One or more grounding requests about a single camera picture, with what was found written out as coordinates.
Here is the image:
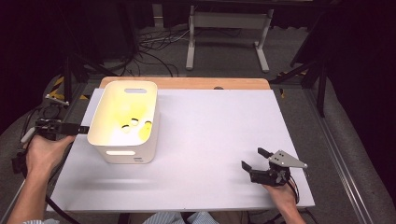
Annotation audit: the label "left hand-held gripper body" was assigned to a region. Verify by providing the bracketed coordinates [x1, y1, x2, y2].
[35, 92, 70, 141]

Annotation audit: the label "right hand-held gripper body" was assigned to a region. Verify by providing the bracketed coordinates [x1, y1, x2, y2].
[249, 149, 308, 188]

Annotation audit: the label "white plastic bin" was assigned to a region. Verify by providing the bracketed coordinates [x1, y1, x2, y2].
[86, 79, 161, 165]

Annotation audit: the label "person's left hand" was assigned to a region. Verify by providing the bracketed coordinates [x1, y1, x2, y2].
[25, 133, 77, 180]

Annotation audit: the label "person's right hand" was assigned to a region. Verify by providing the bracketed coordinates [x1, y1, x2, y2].
[262, 183, 297, 213]

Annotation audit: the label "yellow black floor tape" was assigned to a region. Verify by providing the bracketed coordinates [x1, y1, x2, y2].
[46, 76, 90, 101]

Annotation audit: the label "white board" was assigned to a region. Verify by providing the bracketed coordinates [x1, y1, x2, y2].
[46, 88, 316, 213]

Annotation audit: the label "black tripod stand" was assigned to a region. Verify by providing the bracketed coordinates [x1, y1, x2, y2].
[60, 52, 120, 113]
[269, 55, 328, 119]

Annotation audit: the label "black curtain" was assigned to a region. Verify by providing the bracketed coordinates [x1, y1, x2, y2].
[0, 0, 104, 138]
[323, 0, 396, 200]

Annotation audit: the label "striped blue shirt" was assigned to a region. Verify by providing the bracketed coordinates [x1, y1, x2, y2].
[22, 211, 220, 224]

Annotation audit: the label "white metal stand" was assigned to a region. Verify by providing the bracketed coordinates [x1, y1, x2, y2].
[185, 5, 275, 74]

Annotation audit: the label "aluminium rail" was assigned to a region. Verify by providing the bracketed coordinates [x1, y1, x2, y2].
[0, 82, 88, 224]
[303, 88, 375, 224]

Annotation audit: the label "right hand-held gripper cable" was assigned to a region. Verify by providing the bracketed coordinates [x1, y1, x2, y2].
[288, 178, 300, 204]

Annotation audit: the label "black floor cables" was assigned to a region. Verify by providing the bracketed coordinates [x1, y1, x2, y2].
[134, 27, 191, 77]

